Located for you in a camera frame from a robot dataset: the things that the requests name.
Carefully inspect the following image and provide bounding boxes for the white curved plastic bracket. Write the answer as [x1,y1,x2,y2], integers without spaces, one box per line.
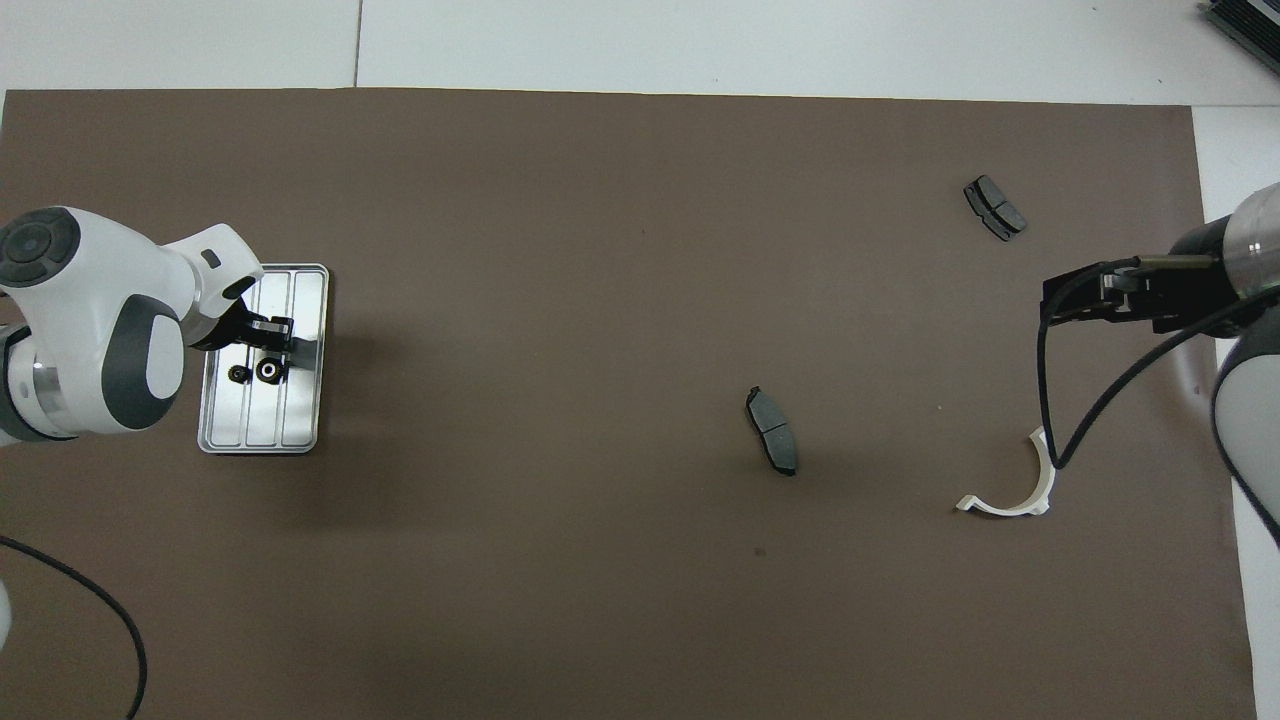
[955,425,1058,518]

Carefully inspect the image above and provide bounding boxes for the short dark grey brake pad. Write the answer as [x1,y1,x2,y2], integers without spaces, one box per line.
[963,175,1029,243]

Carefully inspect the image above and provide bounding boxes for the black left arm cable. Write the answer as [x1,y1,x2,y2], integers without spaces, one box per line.
[0,535,150,720]

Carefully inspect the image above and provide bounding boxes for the grey ribbed device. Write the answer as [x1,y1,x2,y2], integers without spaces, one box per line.
[1200,0,1280,53]

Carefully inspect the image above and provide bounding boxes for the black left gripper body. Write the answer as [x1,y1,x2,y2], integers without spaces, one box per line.
[190,300,264,354]

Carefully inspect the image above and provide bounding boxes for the long dark grey brake pad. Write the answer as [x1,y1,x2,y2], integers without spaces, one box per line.
[745,385,800,478]

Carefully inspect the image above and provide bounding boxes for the silver metal tray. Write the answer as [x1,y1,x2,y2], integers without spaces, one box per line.
[197,263,330,456]

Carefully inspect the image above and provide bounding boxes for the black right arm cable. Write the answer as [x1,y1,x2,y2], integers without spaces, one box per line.
[1037,257,1280,471]

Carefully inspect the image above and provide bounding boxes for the brown table mat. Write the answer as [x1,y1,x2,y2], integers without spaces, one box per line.
[0,88,1259,720]

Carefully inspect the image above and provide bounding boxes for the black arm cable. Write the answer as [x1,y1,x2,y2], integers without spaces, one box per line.
[1037,257,1280,471]
[0,535,150,720]

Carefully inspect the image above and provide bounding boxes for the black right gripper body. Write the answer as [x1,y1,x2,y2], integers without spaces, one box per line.
[1150,222,1241,336]

